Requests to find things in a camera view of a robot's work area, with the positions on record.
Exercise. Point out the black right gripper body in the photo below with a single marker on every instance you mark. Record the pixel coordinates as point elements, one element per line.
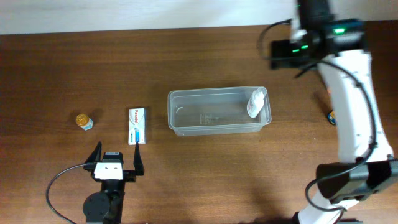
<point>280,54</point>

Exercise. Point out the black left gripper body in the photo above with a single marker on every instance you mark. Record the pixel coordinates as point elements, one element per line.
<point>130,177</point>

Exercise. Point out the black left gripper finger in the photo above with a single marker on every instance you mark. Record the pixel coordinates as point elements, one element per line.
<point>138,164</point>
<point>95,156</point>

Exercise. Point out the dark syrup bottle white cap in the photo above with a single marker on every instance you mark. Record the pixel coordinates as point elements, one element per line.
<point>331,118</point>

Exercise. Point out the white squeeze bottle clear cap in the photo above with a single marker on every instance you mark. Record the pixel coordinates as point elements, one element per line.
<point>256,102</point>

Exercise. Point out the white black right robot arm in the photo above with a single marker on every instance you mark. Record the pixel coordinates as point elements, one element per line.
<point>338,49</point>

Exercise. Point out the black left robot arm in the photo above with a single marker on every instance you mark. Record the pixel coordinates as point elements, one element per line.
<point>106,206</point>

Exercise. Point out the clear plastic container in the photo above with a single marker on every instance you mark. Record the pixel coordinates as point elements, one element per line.
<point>215,111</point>

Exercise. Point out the small jar gold lid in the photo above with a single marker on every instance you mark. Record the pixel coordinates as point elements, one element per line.
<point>84,122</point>

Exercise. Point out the white Panadol box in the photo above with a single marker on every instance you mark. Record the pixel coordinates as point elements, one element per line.
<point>137,126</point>

